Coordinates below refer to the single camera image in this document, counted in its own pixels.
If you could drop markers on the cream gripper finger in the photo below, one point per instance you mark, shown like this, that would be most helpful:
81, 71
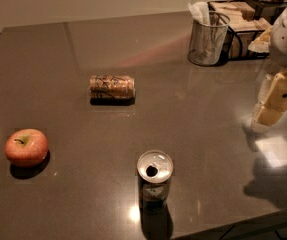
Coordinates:
271, 102

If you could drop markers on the orange patterned soda can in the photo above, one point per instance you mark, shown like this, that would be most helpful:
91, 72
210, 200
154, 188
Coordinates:
111, 87

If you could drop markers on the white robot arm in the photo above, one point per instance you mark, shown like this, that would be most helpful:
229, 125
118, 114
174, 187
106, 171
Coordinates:
278, 44

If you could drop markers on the dark upright soda can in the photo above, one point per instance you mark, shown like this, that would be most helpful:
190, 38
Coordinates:
155, 169

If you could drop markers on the white snack packet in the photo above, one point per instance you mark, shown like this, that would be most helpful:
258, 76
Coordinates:
261, 43

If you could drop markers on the brown packets in rack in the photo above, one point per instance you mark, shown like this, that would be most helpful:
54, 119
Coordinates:
241, 15

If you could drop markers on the white napkins in cup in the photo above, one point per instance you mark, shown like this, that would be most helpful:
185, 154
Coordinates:
200, 12

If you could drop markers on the red apple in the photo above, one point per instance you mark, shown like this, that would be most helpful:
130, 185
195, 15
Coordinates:
26, 148

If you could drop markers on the wire mesh cup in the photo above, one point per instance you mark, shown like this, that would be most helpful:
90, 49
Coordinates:
206, 41

